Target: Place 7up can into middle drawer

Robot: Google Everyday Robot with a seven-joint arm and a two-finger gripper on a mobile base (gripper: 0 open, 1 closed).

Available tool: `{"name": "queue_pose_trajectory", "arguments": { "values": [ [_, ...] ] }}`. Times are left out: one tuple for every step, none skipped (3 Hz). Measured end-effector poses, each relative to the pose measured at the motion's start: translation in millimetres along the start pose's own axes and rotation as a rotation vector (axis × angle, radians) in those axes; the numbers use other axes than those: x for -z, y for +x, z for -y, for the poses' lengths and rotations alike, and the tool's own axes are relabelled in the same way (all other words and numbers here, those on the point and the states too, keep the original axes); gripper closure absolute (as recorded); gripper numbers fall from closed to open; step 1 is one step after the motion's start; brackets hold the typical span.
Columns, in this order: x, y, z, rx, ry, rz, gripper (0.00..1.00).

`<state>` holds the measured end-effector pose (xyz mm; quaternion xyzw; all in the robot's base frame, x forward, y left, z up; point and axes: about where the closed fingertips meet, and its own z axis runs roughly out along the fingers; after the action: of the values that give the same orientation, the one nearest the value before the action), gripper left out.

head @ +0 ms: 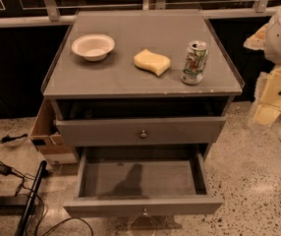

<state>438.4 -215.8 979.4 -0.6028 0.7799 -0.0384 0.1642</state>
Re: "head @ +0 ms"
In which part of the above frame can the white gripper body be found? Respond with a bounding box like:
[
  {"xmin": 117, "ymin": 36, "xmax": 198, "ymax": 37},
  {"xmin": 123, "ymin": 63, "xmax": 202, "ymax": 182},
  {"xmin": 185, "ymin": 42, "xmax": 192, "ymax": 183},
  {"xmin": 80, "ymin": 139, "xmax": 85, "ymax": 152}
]
[{"xmin": 259, "ymin": 67, "xmax": 281, "ymax": 111}]

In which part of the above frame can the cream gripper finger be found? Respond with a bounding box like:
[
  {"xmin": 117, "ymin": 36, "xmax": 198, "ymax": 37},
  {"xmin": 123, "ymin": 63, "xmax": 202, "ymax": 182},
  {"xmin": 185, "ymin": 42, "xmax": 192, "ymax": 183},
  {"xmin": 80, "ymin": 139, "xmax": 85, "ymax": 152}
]
[{"xmin": 253, "ymin": 104, "xmax": 281, "ymax": 126}]

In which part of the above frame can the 7up soda can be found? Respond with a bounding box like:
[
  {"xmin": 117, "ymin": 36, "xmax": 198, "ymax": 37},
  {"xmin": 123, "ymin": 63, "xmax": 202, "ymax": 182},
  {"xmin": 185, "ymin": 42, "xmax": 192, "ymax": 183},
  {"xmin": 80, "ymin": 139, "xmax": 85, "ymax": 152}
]
[{"xmin": 181, "ymin": 40, "xmax": 209, "ymax": 86}]

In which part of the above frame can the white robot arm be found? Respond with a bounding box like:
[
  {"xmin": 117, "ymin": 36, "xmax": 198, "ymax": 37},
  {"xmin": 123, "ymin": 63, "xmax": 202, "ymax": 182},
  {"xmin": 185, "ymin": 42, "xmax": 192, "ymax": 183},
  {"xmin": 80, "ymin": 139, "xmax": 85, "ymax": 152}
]
[{"xmin": 244, "ymin": 6, "xmax": 281, "ymax": 126}]

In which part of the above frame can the grey drawer cabinet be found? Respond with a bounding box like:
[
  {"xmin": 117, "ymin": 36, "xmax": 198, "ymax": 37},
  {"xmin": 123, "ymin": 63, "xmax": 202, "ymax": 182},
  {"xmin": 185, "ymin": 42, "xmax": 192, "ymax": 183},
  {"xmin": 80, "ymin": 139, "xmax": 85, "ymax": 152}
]
[{"xmin": 40, "ymin": 9, "xmax": 246, "ymax": 169}]

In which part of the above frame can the grey open middle drawer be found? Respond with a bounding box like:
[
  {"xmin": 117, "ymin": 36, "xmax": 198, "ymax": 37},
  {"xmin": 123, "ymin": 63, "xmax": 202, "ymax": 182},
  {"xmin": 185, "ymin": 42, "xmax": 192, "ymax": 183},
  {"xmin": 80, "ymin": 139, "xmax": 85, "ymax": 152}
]
[{"xmin": 64, "ymin": 145, "xmax": 223, "ymax": 217}]

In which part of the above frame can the grey top drawer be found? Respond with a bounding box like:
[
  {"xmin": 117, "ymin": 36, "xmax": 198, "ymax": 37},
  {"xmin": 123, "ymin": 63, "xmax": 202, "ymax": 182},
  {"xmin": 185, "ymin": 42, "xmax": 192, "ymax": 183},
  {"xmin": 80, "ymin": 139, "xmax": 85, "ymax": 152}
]
[{"xmin": 56, "ymin": 117, "xmax": 226, "ymax": 147}]

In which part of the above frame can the yellow sponge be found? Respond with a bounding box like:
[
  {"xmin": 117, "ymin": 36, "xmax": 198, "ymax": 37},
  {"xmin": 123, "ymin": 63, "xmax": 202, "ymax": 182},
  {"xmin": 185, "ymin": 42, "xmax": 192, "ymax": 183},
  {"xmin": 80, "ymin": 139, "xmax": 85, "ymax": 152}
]
[{"xmin": 134, "ymin": 49, "xmax": 171, "ymax": 77}]

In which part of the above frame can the metal window railing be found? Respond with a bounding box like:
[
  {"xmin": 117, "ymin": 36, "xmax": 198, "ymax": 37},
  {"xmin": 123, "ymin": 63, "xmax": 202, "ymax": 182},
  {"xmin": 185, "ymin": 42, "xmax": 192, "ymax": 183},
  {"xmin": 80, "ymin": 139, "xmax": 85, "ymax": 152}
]
[{"xmin": 0, "ymin": 0, "xmax": 281, "ymax": 30}]

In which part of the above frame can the white bowl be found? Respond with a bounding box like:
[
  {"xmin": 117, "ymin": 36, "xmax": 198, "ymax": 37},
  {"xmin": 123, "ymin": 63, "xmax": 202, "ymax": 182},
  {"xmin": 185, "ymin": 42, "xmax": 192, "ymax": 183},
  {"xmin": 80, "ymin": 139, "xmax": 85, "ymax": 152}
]
[{"xmin": 72, "ymin": 34, "xmax": 115, "ymax": 62}]

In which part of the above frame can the cardboard box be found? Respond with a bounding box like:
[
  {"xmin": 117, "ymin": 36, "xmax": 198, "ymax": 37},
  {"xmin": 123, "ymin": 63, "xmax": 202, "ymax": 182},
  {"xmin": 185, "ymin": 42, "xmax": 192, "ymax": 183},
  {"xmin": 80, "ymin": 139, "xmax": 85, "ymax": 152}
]
[{"xmin": 30, "ymin": 100, "xmax": 77, "ymax": 165}]

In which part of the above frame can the black tool on floor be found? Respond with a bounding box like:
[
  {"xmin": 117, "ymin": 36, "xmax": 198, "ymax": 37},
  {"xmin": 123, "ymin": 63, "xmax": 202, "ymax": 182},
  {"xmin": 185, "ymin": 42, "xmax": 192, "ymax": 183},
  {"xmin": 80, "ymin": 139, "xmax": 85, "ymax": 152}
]
[{"xmin": 0, "ymin": 134, "xmax": 28, "ymax": 145}]

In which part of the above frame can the black power adapter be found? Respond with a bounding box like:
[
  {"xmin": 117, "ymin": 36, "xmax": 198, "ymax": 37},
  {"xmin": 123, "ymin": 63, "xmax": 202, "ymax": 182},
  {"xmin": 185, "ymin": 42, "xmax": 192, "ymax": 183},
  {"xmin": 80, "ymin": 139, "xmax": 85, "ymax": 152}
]
[{"xmin": 0, "ymin": 164, "xmax": 12, "ymax": 176}]

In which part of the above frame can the black pole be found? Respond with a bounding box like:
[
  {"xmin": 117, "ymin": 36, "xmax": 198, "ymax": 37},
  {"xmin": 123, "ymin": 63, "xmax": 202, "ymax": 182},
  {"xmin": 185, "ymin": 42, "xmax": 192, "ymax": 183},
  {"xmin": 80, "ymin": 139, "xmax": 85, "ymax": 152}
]
[{"xmin": 15, "ymin": 160, "xmax": 47, "ymax": 236}]

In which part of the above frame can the black cable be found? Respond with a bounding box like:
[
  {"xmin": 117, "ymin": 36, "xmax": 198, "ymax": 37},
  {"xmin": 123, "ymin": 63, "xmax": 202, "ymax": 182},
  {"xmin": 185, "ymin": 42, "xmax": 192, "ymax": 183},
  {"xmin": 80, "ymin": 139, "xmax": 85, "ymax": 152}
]
[{"xmin": 0, "ymin": 149, "xmax": 95, "ymax": 236}]

